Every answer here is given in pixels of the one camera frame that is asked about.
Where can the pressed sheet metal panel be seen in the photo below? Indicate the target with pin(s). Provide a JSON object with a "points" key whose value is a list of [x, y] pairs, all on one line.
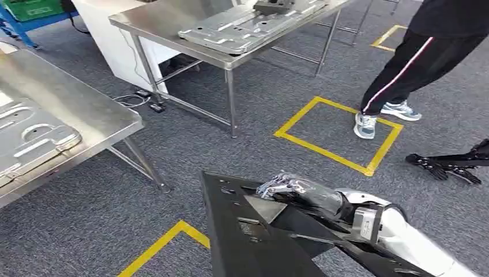
{"points": [[34, 141], [244, 30]]}

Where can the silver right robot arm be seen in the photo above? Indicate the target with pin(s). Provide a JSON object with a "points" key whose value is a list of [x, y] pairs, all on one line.
{"points": [[405, 237]]}

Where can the dark metal block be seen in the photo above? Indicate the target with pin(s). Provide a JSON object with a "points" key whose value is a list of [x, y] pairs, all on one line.
{"points": [[273, 7]]}

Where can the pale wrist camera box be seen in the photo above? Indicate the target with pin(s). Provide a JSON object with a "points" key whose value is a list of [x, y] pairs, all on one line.
{"points": [[366, 225]]}

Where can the black robot foot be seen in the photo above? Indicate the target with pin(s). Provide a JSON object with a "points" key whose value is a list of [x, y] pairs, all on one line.
{"points": [[443, 164]]}

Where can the black perforated plate part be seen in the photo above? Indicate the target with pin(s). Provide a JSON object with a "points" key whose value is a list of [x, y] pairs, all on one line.
{"points": [[237, 244]]}

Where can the blue metal shelf rack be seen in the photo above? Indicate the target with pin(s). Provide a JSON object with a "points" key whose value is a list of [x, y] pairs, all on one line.
{"points": [[17, 28]]}

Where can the person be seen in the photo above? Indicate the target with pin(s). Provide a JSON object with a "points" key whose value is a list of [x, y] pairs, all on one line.
{"points": [[412, 65]]}

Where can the steel work table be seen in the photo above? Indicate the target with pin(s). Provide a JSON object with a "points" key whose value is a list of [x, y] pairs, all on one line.
{"points": [[72, 95], [160, 23]]}

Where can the green plastic crate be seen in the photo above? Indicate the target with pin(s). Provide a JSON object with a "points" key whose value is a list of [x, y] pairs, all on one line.
{"points": [[30, 8]]}

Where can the white cabinet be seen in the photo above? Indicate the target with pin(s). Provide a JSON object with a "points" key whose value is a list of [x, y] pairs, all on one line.
{"points": [[111, 46]]}

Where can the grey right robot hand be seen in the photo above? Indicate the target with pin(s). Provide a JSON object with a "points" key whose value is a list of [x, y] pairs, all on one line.
{"points": [[317, 197]]}

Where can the black power adapter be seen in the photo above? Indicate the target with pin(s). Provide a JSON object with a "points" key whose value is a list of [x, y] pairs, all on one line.
{"points": [[157, 108], [143, 93]]}

